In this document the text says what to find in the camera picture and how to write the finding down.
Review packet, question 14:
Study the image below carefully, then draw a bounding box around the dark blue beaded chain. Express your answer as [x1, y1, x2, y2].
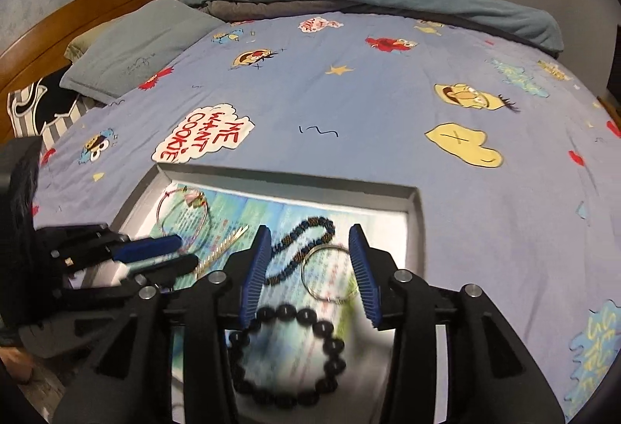
[263, 215, 337, 287]

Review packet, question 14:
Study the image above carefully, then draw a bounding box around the grey folded blanket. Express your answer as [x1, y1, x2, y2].
[205, 0, 360, 23]

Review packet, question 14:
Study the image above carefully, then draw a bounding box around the wooden headboard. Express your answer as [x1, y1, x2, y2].
[1, 0, 154, 142]

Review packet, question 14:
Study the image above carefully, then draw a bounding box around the teal folded blanket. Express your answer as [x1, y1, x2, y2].
[180, 0, 564, 56]

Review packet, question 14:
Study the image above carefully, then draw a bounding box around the large black bead bracelet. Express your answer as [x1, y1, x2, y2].
[226, 302, 349, 410]

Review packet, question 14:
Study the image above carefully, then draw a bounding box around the black white striped pillow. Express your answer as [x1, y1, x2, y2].
[6, 66, 102, 150]

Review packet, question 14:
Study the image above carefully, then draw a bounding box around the grey-blue pillow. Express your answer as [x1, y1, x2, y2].
[60, 0, 222, 105]

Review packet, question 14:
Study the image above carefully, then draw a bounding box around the pink woven cord bracelet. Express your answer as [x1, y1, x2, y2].
[154, 185, 214, 255]

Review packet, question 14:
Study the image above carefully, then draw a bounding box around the person's hand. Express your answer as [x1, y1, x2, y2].
[0, 347, 35, 384]

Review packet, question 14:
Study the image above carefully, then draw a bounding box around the olive green pillow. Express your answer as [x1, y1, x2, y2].
[63, 17, 119, 64]

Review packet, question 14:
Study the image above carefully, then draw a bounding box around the thin silver bangle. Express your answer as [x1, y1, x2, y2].
[300, 243, 358, 305]

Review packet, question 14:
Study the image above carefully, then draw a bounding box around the blue cartoon bedsheet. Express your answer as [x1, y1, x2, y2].
[34, 12, 620, 417]

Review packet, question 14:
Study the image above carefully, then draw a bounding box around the grey shallow box tray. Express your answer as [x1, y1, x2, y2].
[86, 162, 427, 424]

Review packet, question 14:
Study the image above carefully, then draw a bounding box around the white pearl strand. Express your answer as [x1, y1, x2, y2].
[194, 225, 250, 279]

